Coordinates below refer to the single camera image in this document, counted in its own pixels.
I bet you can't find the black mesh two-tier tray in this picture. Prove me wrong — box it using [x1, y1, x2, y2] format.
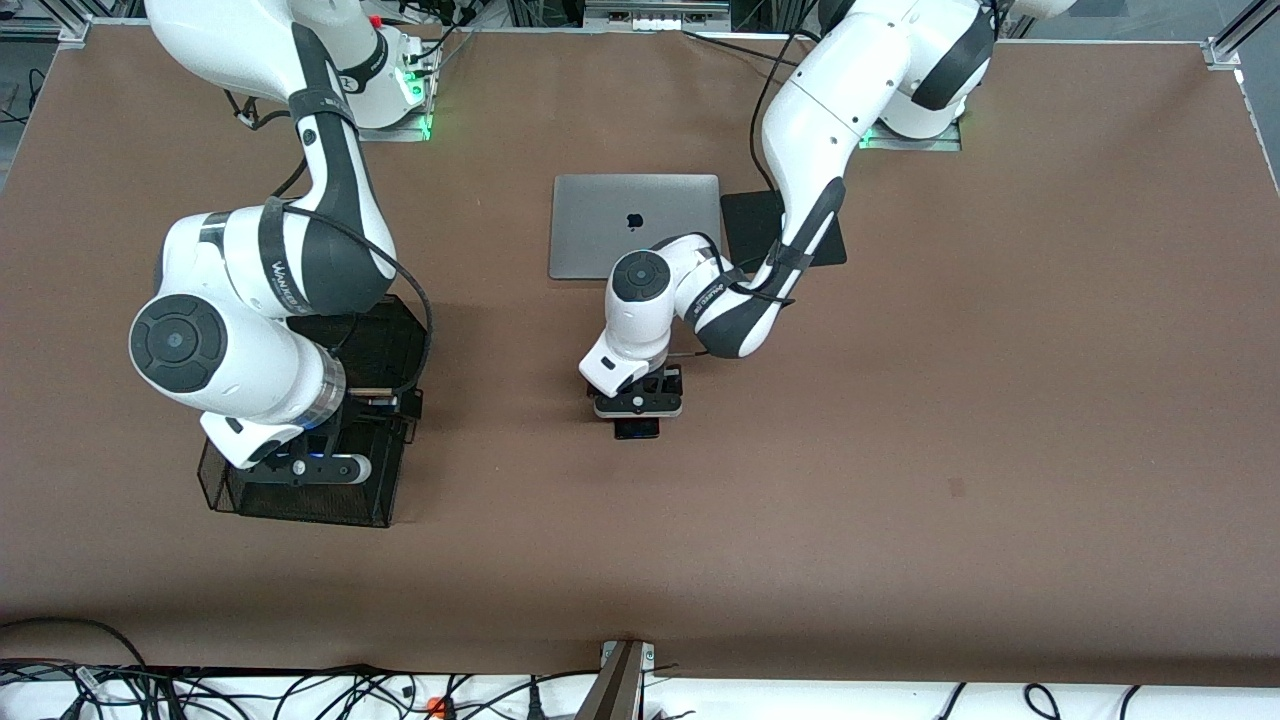
[197, 292, 429, 529]

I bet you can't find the black mouse pad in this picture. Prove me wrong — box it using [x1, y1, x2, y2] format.
[720, 188, 848, 273]

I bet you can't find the silver closed laptop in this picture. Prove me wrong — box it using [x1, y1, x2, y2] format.
[548, 174, 723, 281]

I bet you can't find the grey power strip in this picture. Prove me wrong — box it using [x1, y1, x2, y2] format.
[583, 0, 732, 33]

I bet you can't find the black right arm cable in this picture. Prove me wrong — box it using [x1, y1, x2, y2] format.
[225, 85, 433, 401]

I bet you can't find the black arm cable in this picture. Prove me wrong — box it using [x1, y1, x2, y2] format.
[690, 25, 831, 306]
[225, 85, 433, 401]

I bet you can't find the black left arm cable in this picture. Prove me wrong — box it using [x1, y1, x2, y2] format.
[690, 25, 831, 306]

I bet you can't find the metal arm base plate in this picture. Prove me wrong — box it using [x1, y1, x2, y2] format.
[858, 120, 963, 153]
[360, 30, 441, 143]

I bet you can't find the long black table cable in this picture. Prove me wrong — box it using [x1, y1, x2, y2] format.
[683, 30, 811, 63]

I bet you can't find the black looped floor cable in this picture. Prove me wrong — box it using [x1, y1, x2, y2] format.
[0, 617, 151, 701]

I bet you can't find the aluminium frame profile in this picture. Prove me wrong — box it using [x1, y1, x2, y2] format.
[0, 14, 93, 46]
[1203, 0, 1280, 73]

